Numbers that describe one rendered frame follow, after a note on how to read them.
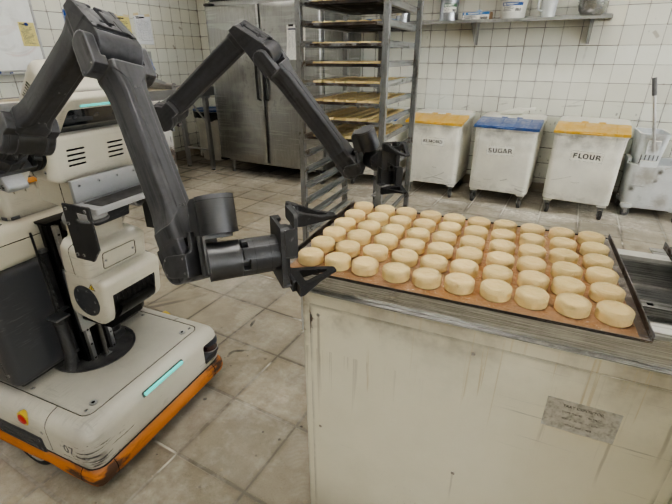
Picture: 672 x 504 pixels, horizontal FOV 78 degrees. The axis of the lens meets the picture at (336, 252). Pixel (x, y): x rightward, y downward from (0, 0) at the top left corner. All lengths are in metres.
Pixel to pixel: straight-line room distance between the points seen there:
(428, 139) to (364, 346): 3.48
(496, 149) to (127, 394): 3.45
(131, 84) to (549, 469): 0.99
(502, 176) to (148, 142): 3.65
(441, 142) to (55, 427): 3.60
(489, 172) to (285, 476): 3.26
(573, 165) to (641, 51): 1.12
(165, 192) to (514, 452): 0.78
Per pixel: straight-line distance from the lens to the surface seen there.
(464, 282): 0.73
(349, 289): 0.81
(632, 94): 4.67
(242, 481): 1.60
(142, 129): 0.75
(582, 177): 4.09
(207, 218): 0.62
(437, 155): 4.21
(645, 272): 1.06
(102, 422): 1.53
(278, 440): 1.68
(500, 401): 0.86
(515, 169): 4.10
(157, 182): 0.71
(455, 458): 0.98
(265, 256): 0.63
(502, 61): 4.69
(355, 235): 0.89
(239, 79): 4.91
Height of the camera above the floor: 1.27
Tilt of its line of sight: 25 degrees down
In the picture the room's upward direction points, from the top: straight up
